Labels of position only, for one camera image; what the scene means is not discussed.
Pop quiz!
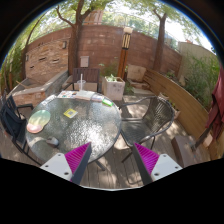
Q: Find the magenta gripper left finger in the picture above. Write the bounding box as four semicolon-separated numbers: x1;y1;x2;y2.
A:
41;143;92;185

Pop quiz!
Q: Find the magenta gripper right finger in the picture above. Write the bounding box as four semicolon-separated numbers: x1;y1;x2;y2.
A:
133;143;182;185

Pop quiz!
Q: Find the grey computer mouse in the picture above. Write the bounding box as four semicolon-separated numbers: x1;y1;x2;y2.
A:
46;137;59;146

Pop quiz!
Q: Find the green pink mouse pad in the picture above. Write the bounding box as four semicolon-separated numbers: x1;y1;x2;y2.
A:
27;110;51;133

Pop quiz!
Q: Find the round glass patio table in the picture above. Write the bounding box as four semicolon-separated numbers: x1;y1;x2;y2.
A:
26;95;121;163

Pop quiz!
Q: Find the yellow square card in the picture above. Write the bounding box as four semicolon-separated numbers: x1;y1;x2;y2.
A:
64;109;78;118

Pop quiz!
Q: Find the black mesh chair right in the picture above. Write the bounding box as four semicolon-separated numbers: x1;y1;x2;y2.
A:
117;95;176;164

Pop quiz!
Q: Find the wooden curved bench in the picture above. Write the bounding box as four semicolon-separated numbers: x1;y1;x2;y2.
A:
143;68;221;161

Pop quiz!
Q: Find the open book on table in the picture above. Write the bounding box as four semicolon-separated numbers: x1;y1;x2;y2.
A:
58;90;103;102

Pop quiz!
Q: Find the black metal chair left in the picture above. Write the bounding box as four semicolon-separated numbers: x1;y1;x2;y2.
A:
0;96;41;165

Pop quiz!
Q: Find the green small object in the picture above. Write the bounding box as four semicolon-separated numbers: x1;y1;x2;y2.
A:
102;99;113;106

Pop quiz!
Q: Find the red closed patio umbrella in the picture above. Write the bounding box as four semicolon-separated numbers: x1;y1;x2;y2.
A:
189;63;224;153

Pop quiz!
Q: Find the plastic cup with straw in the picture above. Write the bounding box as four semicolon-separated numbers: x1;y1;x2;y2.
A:
77;74;86;90

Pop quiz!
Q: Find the stone barbecue counter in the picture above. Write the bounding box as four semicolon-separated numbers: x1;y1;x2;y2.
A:
10;70;68;106

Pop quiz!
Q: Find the white square planter box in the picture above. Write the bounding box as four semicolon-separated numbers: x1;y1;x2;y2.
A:
102;76;125;100

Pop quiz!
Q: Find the dark wooden chair back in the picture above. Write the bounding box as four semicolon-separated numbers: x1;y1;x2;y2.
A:
62;68;100;92

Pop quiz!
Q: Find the tree trunk right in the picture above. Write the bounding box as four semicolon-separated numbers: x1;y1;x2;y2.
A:
153;8;167;72

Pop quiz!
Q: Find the tree trunk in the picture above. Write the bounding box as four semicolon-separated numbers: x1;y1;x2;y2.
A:
56;0;96;75
153;8;167;72

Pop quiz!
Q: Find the tree trunk left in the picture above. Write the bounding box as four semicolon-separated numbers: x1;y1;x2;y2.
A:
56;0;96;75

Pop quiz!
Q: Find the wooden lamp post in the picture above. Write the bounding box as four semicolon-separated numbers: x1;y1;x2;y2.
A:
117;27;133;78

